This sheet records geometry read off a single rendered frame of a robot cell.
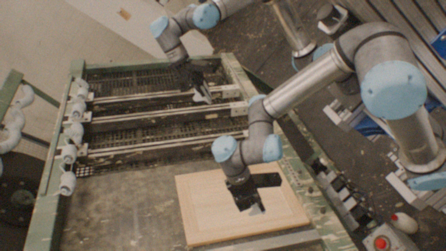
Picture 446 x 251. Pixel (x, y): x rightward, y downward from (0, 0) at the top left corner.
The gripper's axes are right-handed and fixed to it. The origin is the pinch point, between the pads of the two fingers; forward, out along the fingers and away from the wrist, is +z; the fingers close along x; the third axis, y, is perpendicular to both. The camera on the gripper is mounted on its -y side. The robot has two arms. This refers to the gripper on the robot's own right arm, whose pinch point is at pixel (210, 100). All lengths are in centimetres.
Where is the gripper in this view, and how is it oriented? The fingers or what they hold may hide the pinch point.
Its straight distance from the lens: 136.5
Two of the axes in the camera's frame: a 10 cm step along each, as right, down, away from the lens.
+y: -8.6, 2.9, 4.2
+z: 4.7, 7.7, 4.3
